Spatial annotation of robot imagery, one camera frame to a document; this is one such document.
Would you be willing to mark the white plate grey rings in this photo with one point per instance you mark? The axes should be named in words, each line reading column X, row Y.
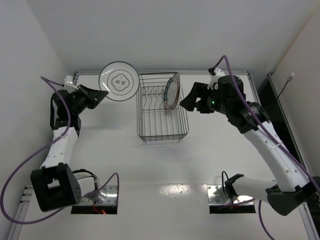
column 118, row 81

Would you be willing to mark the metal base plate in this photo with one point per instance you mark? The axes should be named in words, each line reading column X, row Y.
column 216, row 197
column 107, row 197

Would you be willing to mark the white plate teal rim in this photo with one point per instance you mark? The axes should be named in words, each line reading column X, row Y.
column 169, row 93

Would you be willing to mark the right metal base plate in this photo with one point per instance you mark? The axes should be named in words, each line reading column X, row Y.
column 216, row 197

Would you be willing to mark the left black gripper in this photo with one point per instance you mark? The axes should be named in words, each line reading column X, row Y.
column 88, row 97

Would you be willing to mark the grey wire dish rack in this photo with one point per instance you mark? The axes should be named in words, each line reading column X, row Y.
column 154, row 122

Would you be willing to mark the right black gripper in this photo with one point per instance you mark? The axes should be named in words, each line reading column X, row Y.
column 200, row 97

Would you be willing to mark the black wall cable white plug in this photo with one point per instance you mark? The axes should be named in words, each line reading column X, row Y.
column 289, row 78

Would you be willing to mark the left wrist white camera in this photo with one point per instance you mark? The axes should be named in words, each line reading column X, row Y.
column 69, row 85

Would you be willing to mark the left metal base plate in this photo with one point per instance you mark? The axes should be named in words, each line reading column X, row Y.
column 107, row 197

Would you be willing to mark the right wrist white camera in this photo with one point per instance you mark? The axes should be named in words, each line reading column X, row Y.
column 215, row 74

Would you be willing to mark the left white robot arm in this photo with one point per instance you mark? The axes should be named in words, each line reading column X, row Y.
column 54, row 183

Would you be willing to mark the white plate orange sunburst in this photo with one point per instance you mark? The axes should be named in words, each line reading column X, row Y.
column 176, row 77

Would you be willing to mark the wrist white camera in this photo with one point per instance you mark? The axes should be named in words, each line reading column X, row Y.
column 69, row 85
column 215, row 74

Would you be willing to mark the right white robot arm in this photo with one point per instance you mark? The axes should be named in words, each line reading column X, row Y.
column 292, row 186

